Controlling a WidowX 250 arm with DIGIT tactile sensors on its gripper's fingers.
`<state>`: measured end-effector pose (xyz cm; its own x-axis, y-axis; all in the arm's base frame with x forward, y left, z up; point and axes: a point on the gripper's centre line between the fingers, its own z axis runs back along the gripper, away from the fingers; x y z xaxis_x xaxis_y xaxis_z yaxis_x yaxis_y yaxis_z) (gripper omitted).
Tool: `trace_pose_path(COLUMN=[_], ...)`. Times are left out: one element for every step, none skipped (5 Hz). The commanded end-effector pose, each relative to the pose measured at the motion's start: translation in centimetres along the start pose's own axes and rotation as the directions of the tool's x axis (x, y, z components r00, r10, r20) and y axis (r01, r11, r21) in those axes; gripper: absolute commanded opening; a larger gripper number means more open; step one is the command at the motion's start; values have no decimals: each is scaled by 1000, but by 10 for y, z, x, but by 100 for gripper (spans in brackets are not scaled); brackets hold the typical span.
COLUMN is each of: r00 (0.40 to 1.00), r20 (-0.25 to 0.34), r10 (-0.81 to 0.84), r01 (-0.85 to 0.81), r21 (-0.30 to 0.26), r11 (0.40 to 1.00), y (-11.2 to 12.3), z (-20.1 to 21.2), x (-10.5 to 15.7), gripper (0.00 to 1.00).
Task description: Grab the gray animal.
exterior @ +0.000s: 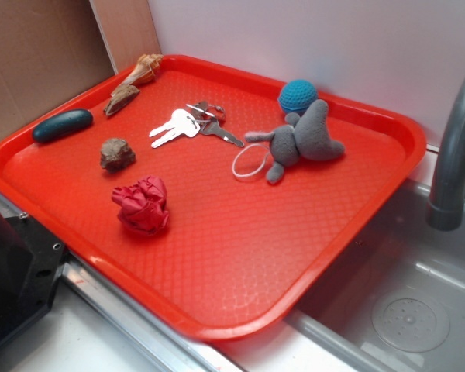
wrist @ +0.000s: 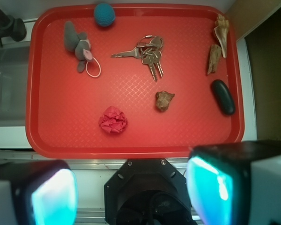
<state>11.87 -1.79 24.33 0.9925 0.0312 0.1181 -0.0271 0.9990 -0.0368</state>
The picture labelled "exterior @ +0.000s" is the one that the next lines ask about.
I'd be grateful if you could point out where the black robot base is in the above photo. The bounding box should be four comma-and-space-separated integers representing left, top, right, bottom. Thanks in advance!
0, 212, 67, 349

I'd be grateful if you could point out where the red plastic tray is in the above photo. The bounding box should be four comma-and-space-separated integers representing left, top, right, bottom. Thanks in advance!
0, 56, 426, 341

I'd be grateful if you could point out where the white rubber band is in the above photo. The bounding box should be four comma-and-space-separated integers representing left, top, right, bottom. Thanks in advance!
231, 143, 270, 179

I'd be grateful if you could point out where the dark silver key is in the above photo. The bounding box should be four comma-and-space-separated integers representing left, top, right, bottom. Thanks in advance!
200, 118, 244, 148

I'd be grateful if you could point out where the silver key left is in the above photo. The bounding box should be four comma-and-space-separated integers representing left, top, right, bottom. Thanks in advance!
149, 108, 188, 137

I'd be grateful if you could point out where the silver key middle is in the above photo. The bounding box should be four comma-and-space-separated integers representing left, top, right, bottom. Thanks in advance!
151, 116, 199, 149

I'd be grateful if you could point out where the gray plush elephant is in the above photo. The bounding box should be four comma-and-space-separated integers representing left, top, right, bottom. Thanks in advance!
245, 99, 346, 184

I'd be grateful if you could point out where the crumpled red paper ball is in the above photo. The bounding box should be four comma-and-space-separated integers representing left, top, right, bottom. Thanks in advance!
112, 176, 170, 236

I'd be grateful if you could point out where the blue crocheted ball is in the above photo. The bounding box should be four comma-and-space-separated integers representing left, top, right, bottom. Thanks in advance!
277, 79, 319, 115

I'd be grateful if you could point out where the brown rock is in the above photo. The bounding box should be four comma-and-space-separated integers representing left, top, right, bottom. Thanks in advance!
100, 138, 136, 173

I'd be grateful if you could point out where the brown bark piece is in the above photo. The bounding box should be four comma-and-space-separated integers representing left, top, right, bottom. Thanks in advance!
103, 85, 140, 116

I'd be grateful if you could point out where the tan spiral seashell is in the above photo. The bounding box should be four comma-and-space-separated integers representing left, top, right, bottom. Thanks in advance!
111, 53, 164, 97

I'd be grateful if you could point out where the dark teal oval stone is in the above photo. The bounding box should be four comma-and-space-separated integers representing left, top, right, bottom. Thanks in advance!
32, 108, 94, 143

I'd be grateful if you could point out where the gray plastic sink basin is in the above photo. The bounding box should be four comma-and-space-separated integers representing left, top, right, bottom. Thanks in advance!
287, 181, 465, 371

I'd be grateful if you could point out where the gray toy faucet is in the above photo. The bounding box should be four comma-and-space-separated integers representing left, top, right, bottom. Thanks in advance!
426, 79, 465, 231

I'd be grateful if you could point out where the brown cardboard panel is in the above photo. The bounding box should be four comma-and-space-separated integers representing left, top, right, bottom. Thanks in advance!
0, 1, 114, 140

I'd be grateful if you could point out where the metal key ring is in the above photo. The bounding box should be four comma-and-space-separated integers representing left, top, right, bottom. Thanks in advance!
184, 100, 226, 124

